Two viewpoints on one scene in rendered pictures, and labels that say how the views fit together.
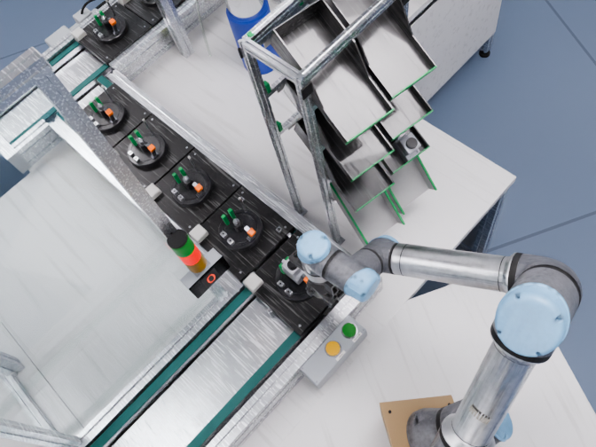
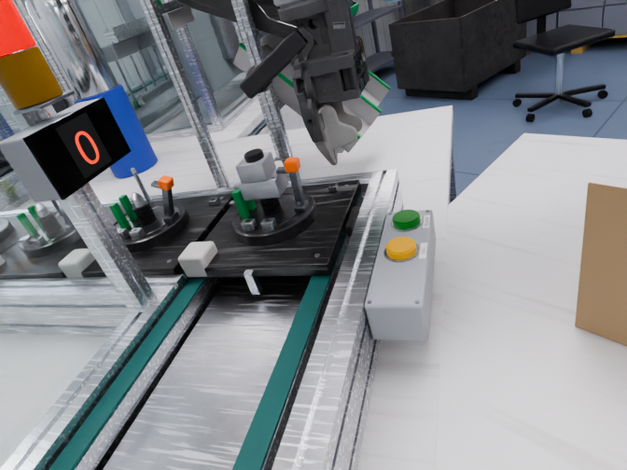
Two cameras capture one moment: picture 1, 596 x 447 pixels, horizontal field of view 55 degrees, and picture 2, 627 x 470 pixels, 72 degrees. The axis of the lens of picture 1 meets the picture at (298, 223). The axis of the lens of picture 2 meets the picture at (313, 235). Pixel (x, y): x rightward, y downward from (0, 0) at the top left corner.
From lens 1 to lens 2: 130 cm
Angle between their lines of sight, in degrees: 38
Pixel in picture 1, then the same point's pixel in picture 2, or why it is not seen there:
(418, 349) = (522, 231)
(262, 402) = (327, 403)
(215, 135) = not seen: hidden behind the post
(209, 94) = not seen: hidden behind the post
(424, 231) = (404, 161)
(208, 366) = (153, 443)
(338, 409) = (491, 368)
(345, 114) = not seen: outside the picture
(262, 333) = (252, 327)
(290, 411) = (399, 436)
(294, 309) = (293, 245)
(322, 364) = (401, 276)
